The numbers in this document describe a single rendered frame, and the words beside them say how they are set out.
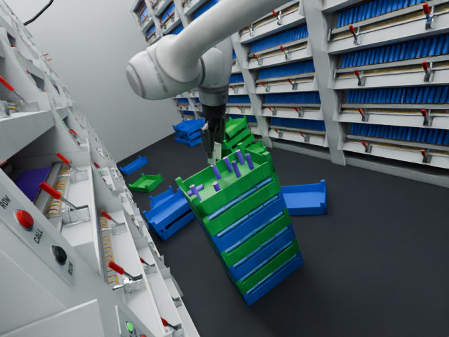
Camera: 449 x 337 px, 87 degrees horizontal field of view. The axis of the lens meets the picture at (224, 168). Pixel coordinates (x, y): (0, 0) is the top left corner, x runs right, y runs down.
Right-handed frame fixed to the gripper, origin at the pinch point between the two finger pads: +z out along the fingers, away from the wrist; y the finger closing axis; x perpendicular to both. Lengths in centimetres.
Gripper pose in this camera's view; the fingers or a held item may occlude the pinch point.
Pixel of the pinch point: (214, 154)
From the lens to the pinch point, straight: 85.6
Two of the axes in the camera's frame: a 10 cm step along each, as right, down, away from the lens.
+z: -0.2, 7.6, 6.5
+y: 5.0, -5.6, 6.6
